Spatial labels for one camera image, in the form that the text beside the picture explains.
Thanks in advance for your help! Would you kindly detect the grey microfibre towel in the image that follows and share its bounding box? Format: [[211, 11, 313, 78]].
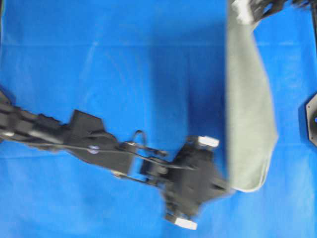
[[225, 0, 278, 193]]

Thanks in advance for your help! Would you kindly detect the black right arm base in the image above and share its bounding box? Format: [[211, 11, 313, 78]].
[[298, 92, 317, 148]]

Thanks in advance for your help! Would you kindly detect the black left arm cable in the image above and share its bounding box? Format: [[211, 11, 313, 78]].
[[49, 130, 196, 172]]

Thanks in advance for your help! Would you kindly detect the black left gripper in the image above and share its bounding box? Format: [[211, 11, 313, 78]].
[[140, 136, 234, 230]]

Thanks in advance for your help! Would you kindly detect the blue table cloth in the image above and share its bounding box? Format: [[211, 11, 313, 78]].
[[0, 0, 317, 238]]

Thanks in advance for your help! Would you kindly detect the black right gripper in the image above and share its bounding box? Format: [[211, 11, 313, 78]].
[[232, 0, 293, 25]]

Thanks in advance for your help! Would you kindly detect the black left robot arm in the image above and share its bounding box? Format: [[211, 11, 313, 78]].
[[0, 91, 231, 230]]

